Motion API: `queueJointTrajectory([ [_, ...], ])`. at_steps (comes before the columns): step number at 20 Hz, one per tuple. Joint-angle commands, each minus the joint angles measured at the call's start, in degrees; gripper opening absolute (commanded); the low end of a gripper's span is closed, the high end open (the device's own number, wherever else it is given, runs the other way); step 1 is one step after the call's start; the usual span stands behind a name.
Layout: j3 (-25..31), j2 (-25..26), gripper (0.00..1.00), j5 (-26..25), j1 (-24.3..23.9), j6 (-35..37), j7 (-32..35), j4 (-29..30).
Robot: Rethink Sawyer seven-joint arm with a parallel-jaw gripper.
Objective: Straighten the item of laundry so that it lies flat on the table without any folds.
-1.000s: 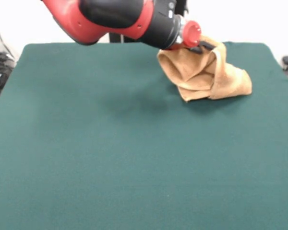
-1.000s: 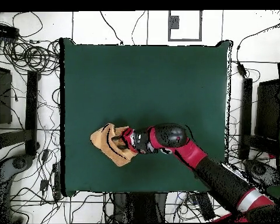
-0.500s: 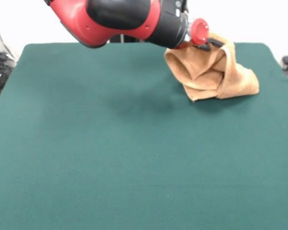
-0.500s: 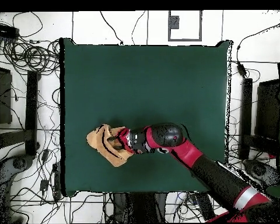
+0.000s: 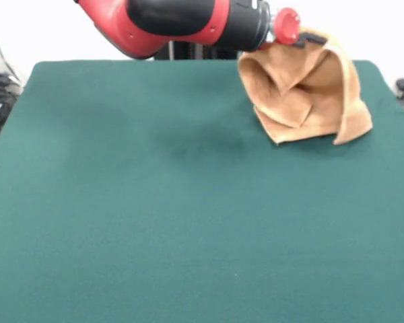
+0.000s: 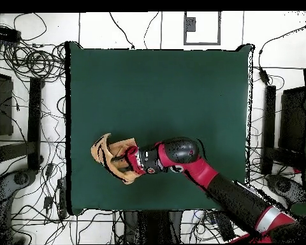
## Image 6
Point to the orange terry towel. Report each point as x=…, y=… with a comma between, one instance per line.
x=98, y=153

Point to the narrow black power strip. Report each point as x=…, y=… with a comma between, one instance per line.
x=62, y=199

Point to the dark green table cloth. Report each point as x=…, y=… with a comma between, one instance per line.
x=104, y=89

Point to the black power adapter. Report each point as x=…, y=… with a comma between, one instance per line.
x=264, y=76
x=48, y=202

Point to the dark wheeled stand base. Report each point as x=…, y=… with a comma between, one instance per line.
x=283, y=186
x=21, y=177

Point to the black box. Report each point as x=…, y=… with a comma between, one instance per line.
x=293, y=120
x=3, y=107

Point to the dark grey square plate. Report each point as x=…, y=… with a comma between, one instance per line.
x=191, y=24

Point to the long black power strip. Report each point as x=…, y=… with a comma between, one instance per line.
x=5, y=33

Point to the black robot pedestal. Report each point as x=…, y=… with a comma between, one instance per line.
x=153, y=227

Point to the grey floor frame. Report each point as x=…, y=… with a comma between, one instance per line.
x=185, y=38

